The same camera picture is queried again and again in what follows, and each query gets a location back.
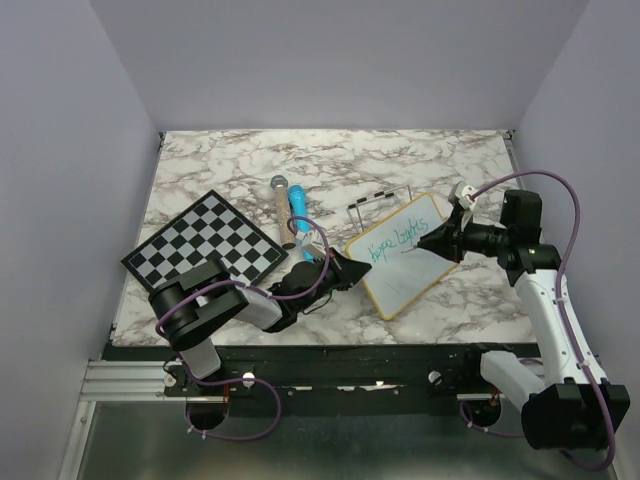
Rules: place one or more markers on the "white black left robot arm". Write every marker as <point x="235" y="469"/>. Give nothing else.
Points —
<point x="192" y="306"/>

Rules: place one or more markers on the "metal wire whiteboard stand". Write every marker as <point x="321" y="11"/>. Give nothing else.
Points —
<point x="353" y="209"/>

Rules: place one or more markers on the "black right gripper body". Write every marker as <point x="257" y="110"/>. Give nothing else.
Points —
<point x="472" y="238"/>

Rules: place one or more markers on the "black white chessboard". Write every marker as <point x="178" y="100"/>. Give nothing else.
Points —
<point x="209" y="228"/>

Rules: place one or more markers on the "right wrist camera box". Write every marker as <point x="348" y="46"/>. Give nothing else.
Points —
<point x="462" y="194"/>

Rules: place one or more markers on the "aluminium frame rail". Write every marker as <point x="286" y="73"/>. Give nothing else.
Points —
<point x="127" y="428"/>

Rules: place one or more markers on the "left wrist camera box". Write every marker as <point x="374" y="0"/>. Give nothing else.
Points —
<point x="312" y="244"/>

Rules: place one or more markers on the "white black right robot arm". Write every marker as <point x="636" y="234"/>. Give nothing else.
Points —
<point x="573" y="405"/>

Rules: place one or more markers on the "blue toy microphone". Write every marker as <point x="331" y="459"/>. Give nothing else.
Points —
<point x="297" y="200"/>

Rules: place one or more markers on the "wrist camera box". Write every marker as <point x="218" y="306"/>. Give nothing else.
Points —
<point x="312" y="244"/>
<point x="462" y="194"/>

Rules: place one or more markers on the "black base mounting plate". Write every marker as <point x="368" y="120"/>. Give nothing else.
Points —
<point x="343" y="380"/>

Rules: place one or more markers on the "yellow framed whiteboard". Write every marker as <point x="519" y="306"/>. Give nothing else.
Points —
<point x="396" y="280"/>

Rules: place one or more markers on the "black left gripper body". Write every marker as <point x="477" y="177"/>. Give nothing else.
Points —
<point x="333" y="277"/>

